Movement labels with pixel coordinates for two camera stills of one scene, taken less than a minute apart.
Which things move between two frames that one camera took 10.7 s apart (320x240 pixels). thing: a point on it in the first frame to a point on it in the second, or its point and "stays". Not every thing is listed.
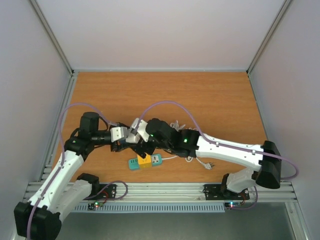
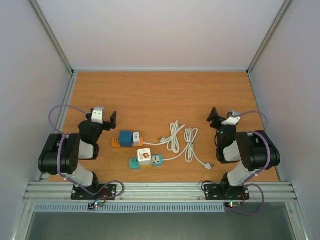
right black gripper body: [143, 149] to [215, 121]
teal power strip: [156, 159] stays
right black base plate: [213, 192] stays
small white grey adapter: [118, 133] to [97, 115]
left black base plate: [105, 191] stays
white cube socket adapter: [133, 138] to [144, 156]
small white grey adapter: [141, 129] to [232, 120]
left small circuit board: [91, 206] stays
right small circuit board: [230, 205] stays
